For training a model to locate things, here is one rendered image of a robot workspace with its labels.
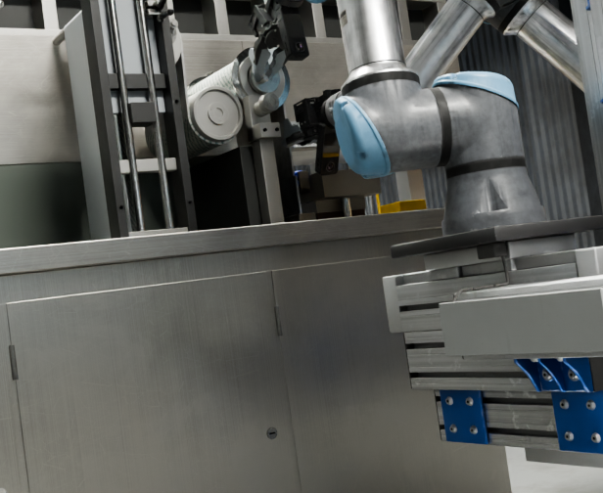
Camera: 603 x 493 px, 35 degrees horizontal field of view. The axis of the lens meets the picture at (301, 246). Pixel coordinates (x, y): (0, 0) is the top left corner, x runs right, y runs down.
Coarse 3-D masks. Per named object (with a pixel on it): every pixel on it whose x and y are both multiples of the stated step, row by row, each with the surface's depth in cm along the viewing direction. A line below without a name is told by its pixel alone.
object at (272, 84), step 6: (252, 66) 211; (252, 72) 210; (264, 72) 212; (252, 78) 210; (270, 78) 213; (276, 78) 213; (252, 84) 211; (258, 84) 210; (264, 84) 211; (270, 84) 212; (276, 84) 213; (258, 90) 211; (264, 90) 211; (270, 90) 212
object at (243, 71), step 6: (246, 60) 211; (246, 66) 211; (240, 72) 210; (246, 72) 211; (282, 72) 216; (240, 78) 210; (246, 78) 211; (282, 78) 216; (246, 84) 210; (282, 84) 215; (246, 90) 210; (252, 90) 211; (276, 90) 214; (282, 90) 215; (240, 102) 215
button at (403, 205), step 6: (390, 204) 199; (396, 204) 197; (402, 204) 196; (408, 204) 197; (414, 204) 198; (420, 204) 199; (384, 210) 201; (390, 210) 199; (396, 210) 197; (402, 210) 196
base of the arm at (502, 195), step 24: (456, 168) 138; (480, 168) 136; (504, 168) 136; (456, 192) 138; (480, 192) 135; (504, 192) 134; (528, 192) 136; (456, 216) 137; (480, 216) 134; (504, 216) 133; (528, 216) 134
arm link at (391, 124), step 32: (352, 0) 139; (384, 0) 139; (352, 32) 139; (384, 32) 138; (352, 64) 139; (384, 64) 137; (352, 96) 137; (384, 96) 135; (416, 96) 136; (352, 128) 134; (384, 128) 134; (416, 128) 134; (352, 160) 138; (384, 160) 136; (416, 160) 137
